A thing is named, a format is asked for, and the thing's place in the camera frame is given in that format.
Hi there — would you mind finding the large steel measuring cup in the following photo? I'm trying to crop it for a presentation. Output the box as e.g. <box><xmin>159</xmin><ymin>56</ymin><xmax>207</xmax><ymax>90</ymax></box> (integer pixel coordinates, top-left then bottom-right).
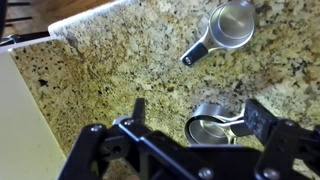
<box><xmin>180</xmin><ymin>0</ymin><xmax>256</xmax><ymax>66</ymax></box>

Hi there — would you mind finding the small steel measuring cup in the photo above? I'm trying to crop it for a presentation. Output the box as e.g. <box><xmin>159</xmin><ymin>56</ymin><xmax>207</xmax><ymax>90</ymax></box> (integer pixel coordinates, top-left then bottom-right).
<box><xmin>184</xmin><ymin>103</ymin><xmax>251</xmax><ymax>144</ymax></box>

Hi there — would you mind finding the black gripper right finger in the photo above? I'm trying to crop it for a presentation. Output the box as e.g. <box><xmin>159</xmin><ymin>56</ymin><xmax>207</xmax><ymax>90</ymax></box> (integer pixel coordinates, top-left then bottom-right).
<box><xmin>244</xmin><ymin>99</ymin><xmax>278</xmax><ymax>138</ymax></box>

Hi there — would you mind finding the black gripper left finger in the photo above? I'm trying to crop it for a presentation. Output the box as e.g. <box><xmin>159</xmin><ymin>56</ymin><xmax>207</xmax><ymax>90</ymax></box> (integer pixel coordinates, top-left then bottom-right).
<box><xmin>132</xmin><ymin>98</ymin><xmax>145</xmax><ymax>124</ymax></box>

